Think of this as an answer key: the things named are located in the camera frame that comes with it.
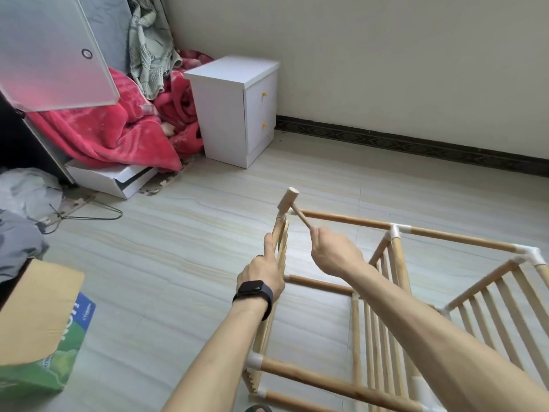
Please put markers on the person's right hand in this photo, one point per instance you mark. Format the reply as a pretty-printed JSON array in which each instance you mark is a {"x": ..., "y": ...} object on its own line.
[{"x": 336, "y": 253}]

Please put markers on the person's left hand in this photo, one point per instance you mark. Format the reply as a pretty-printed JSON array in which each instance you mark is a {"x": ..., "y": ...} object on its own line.
[{"x": 262, "y": 274}]

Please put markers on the single wooden stick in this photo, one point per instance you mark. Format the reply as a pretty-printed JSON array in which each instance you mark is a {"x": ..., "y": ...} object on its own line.
[
  {"x": 343, "y": 386},
  {"x": 317, "y": 284},
  {"x": 296, "y": 401},
  {"x": 347, "y": 219},
  {"x": 463, "y": 238}
]

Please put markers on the single white connector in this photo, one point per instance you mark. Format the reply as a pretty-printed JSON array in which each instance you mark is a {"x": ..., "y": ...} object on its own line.
[
  {"x": 399, "y": 229},
  {"x": 255, "y": 360},
  {"x": 530, "y": 253},
  {"x": 420, "y": 392}
]

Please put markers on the person's left forearm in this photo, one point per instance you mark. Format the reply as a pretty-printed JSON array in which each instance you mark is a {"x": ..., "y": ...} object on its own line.
[{"x": 219, "y": 360}]

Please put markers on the person's right forearm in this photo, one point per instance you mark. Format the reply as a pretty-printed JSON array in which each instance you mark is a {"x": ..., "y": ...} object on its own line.
[{"x": 446, "y": 347}]

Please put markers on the person's black sandal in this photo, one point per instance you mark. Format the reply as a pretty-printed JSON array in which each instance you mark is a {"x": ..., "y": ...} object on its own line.
[{"x": 257, "y": 408}]

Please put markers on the black smartwatch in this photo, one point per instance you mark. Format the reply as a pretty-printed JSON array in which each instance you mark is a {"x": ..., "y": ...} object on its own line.
[{"x": 254, "y": 292}]

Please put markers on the wooden mallet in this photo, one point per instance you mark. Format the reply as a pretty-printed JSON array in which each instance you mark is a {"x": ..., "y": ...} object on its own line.
[{"x": 286, "y": 200}]

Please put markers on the white box cabinet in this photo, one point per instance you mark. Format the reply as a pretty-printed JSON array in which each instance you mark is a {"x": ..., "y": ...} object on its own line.
[{"x": 227, "y": 111}]

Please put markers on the flat white box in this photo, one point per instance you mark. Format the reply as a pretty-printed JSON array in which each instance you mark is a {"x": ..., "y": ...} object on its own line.
[{"x": 107, "y": 177}]

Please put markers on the red fleece blanket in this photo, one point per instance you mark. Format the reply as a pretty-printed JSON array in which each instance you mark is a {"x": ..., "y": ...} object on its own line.
[{"x": 111, "y": 133}]

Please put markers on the green cardboard box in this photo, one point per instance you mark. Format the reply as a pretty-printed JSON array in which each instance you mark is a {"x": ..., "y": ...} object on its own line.
[{"x": 47, "y": 339}]

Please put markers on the white plastic bag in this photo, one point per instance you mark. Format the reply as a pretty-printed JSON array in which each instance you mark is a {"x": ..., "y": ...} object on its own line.
[{"x": 30, "y": 193}]

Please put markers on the grey jacket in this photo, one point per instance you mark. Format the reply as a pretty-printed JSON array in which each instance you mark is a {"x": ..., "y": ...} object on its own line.
[{"x": 17, "y": 244}]

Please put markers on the pale green cloth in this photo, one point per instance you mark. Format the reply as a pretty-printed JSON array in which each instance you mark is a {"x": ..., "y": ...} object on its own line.
[{"x": 153, "y": 43}]

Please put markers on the grey blue cloth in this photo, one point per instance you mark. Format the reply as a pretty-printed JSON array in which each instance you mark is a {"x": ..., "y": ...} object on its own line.
[{"x": 107, "y": 30}]

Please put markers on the white plastic door panel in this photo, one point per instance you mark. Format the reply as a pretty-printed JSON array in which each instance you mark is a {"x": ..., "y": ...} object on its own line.
[{"x": 47, "y": 47}]

